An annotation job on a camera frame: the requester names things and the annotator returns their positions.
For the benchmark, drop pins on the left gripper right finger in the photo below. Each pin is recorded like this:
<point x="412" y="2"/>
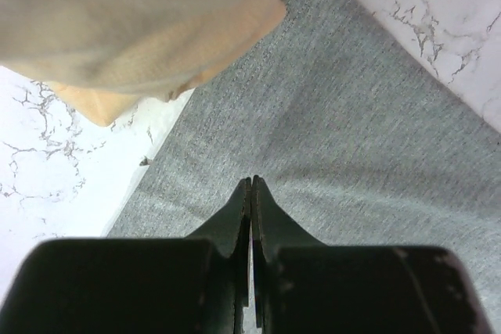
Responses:
<point x="302" y="285"/>

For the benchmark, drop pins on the grey t shirt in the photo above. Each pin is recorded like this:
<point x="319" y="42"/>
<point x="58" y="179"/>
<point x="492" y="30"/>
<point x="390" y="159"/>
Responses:
<point x="354" y="138"/>

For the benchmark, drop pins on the yellow t shirt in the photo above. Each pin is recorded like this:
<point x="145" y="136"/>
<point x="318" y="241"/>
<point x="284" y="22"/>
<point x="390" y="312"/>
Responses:
<point x="102" y="56"/>

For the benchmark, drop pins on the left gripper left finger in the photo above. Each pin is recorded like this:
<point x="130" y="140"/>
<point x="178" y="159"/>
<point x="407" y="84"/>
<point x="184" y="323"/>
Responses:
<point x="194" y="284"/>

